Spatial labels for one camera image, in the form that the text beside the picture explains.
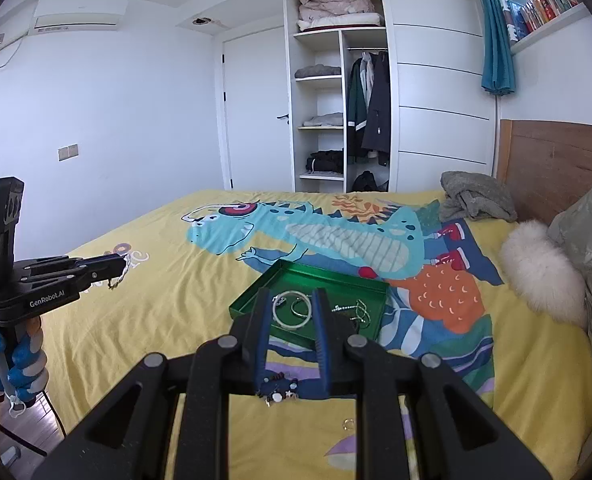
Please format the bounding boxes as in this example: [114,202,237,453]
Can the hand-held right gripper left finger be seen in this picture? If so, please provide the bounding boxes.
[58,287,271,480]

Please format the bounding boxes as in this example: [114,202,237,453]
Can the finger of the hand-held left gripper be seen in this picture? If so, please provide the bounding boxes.
[26,267,126,293]
[18,254,126,273]

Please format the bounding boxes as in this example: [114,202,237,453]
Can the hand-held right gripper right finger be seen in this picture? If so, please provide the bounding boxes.
[311,287,552,480]

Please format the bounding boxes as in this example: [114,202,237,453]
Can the twisted silver hoop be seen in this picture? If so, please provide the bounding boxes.
[106,255,129,290]

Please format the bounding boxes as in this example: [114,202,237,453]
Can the thin metal bangle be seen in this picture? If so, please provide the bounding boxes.
[272,291,317,332]

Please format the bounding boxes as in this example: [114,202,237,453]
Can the beaded chain bracelet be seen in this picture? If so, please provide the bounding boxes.
[332,299,377,331]

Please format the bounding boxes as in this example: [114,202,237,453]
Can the black and white beaded bracelet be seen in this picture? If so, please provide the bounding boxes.
[256,372,301,406]

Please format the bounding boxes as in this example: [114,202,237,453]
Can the green tray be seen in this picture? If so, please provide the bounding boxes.
[229,259,391,356]

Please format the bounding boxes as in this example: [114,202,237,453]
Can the person's left hand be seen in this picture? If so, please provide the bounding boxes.
[0,315,46,403]

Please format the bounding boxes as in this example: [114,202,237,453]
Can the yellow dinosaur printed blanket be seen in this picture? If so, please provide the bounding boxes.
[40,189,592,480]

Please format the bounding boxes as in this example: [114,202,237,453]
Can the folded black clothes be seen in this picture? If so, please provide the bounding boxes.
[306,149,345,173]

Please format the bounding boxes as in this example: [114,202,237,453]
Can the grey crumpled garment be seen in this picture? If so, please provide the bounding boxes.
[438,170,519,223]

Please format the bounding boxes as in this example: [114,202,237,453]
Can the white door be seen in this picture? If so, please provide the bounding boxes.
[221,25,291,191]

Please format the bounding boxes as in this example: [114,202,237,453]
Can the folded light clothes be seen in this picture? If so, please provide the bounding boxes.
[301,112,344,128]

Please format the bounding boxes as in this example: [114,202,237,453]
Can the white air conditioner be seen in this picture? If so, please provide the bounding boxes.
[28,0,129,36]

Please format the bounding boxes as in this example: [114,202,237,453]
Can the white fluffy fur trim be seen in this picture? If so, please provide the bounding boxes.
[498,220,589,323]

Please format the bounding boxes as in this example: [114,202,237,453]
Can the hanging dark coat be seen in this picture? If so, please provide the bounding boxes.
[361,51,391,167]

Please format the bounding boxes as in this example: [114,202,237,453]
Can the hanging green jacket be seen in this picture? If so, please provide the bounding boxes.
[346,55,371,158]

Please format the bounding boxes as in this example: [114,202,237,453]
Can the folded grey sweater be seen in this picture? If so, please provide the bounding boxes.
[295,64,343,80]

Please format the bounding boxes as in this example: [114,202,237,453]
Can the white wardrobe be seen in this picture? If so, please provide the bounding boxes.
[283,0,497,193]

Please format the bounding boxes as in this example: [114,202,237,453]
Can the grey-green puffer jacket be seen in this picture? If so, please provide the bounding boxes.
[546,170,592,461]

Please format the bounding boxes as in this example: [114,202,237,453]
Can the wooden headboard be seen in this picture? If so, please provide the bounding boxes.
[496,119,592,226]

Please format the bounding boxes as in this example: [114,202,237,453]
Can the folded pink quilt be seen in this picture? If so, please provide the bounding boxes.
[297,0,379,31]

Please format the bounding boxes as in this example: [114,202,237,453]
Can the teal curtain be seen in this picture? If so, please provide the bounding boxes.
[476,0,517,96]

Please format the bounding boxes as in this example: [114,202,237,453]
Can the row of books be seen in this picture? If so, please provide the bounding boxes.
[498,0,582,43]

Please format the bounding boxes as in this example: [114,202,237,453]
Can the white wall shelf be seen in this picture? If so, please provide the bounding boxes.
[508,2,589,56]

